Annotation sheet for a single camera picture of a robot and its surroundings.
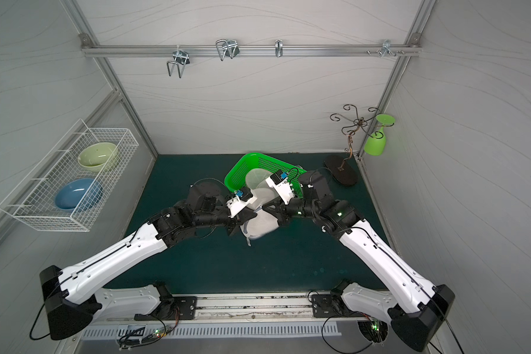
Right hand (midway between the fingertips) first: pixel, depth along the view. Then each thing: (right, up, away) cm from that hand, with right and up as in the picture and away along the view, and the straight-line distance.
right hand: (264, 205), depth 67 cm
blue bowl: (-56, +4, -1) cm, 56 cm away
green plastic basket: (-15, +7, +38) cm, 41 cm away
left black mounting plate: (-28, -32, 0) cm, 42 cm away
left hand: (-3, -3, +1) cm, 4 cm away
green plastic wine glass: (+47, +22, +27) cm, 59 cm away
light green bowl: (-57, +15, +7) cm, 59 cm away
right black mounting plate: (+20, -35, +7) cm, 41 cm away
